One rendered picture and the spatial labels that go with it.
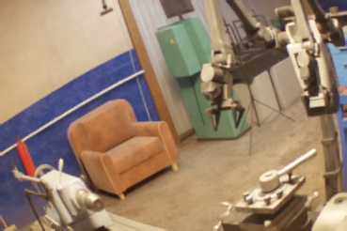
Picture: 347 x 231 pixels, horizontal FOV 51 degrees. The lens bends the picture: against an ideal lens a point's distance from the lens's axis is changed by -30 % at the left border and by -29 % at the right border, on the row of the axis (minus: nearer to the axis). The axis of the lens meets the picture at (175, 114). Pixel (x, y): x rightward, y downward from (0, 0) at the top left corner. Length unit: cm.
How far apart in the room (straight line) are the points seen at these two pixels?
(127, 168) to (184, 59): 135
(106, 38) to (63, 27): 76
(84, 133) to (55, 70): 90
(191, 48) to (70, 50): 148
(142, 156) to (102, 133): 52
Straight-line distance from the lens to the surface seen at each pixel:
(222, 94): 172
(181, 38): 540
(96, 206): 177
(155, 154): 518
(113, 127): 528
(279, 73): 602
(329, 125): 215
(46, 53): 539
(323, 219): 85
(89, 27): 573
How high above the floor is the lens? 168
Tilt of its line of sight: 12 degrees down
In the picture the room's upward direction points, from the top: 20 degrees counter-clockwise
